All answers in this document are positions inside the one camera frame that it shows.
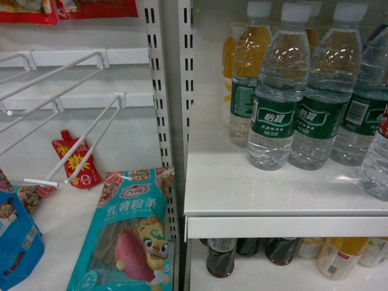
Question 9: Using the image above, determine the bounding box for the white water shelf board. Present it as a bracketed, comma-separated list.
[184, 95, 387, 239]

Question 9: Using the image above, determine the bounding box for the water bottle far left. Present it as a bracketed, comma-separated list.
[247, 2, 311, 171]

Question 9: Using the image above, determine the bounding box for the water bottle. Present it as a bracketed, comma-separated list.
[289, 1, 368, 170]
[247, 2, 311, 171]

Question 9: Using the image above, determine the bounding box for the white slotted shelf upright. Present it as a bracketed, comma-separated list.
[142, 0, 179, 242]

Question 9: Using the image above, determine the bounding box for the red sauce pouch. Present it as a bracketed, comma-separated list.
[52, 130, 102, 189]

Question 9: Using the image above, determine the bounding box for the dark tea bottle left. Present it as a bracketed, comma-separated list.
[206, 238, 237, 278]

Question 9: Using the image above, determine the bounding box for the dark tea bottle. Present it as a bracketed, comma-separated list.
[265, 238, 299, 266]
[206, 238, 237, 278]

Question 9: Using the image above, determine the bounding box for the teal sweet potato noodle bag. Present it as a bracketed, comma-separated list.
[67, 167, 175, 290]

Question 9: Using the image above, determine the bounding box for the dark tea bottle right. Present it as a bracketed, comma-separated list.
[265, 238, 299, 266]

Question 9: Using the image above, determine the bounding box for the yellow white bottle front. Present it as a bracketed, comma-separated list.
[316, 237, 370, 280]

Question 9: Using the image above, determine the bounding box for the blue snack bag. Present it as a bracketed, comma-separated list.
[1, 172, 45, 290]

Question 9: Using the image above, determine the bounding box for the red snack packet hanging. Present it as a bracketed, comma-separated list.
[1, 0, 58, 25]

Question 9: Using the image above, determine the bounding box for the white wire display hook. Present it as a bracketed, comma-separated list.
[23, 92, 127, 186]

